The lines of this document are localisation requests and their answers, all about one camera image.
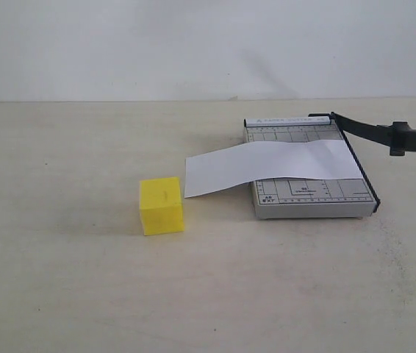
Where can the grey paper cutter base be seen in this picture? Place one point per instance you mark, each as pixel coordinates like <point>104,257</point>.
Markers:
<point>308,198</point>

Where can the yellow cube block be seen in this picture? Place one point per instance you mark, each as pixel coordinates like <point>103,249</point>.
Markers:
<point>160,206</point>

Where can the black cutter blade arm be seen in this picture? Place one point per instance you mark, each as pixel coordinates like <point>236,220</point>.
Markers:
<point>399,136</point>

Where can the white paper strip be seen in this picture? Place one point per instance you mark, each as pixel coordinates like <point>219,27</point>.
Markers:
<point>248,162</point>

